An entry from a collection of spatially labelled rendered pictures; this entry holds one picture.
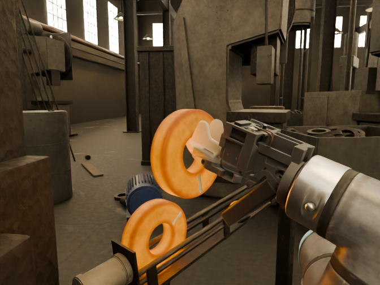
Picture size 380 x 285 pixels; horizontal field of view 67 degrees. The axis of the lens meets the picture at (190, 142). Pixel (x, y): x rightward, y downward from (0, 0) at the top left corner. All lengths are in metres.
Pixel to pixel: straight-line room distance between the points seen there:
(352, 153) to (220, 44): 1.45
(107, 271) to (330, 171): 0.41
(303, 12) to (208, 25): 6.24
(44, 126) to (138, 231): 2.42
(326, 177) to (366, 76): 3.60
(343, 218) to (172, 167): 0.25
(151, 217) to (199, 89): 2.31
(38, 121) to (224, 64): 1.75
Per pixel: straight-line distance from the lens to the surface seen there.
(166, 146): 0.45
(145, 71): 4.41
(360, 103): 3.89
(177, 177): 0.48
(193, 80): 2.86
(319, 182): 0.36
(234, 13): 2.84
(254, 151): 0.40
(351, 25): 6.80
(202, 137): 0.46
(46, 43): 8.16
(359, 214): 0.35
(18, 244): 0.48
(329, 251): 0.49
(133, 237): 0.58
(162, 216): 0.61
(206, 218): 0.80
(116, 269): 0.58
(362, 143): 2.30
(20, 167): 0.62
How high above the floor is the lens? 0.99
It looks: 8 degrees down
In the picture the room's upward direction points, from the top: straight up
